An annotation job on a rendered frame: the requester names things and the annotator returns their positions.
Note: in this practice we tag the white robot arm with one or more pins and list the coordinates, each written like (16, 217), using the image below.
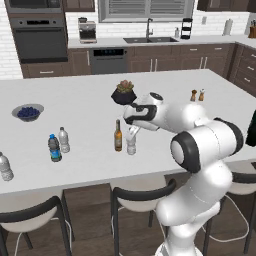
(200, 156)

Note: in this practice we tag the white soap dispenser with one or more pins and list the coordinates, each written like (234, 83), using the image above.
(177, 33)

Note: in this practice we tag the white wall socket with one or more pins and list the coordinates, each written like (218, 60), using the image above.
(204, 20)

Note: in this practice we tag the brown salt shaker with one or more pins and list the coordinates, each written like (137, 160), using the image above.
(201, 95)

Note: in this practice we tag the brown lower cupboard run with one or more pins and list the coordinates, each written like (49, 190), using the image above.
(173, 60)

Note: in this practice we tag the grey bowl of blueberries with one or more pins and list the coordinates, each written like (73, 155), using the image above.
(28, 112)

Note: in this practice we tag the window with blinds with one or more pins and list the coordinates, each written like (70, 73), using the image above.
(146, 10)

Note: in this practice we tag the blue label plastic bottle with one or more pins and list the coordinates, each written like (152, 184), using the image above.
(54, 149)

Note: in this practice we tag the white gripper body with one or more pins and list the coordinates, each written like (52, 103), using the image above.
(134, 130)

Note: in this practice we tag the wooden knife block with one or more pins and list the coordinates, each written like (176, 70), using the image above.
(252, 31)

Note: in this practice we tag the black and white stool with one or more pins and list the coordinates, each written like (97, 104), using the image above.
(30, 218)
(141, 200)
(241, 185)

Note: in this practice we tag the black microwave oven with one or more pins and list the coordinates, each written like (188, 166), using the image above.
(33, 5)

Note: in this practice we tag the dark sink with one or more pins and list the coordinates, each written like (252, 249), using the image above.
(150, 40)

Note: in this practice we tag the dark grey dishwasher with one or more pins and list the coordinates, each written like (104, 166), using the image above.
(108, 61)

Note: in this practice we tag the dark tap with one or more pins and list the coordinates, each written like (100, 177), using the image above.
(149, 28)

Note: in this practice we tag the clear plastic bottle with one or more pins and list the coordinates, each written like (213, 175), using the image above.
(131, 147)
(5, 168)
(64, 141)

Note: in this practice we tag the silver coffee machine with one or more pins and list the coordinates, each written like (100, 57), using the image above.
(87, 31)

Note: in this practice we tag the white paper towel roll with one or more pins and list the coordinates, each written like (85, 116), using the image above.
(227, 27)

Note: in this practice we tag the brown upper cupboard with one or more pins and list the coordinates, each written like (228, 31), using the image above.
(79, 5)
(226, 5)

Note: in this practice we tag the black tiered stand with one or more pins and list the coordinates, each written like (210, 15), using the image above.
(186, 29)

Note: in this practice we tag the brown glass bottle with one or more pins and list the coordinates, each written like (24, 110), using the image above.
(118, 138)

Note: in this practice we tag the brown pepper shaker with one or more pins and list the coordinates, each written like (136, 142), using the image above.
(193, 96)

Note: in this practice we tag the succulent in black pot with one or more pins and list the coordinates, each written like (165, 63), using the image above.
(123, 94)

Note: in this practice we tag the black wall oven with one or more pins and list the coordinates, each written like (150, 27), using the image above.
(40, 41)

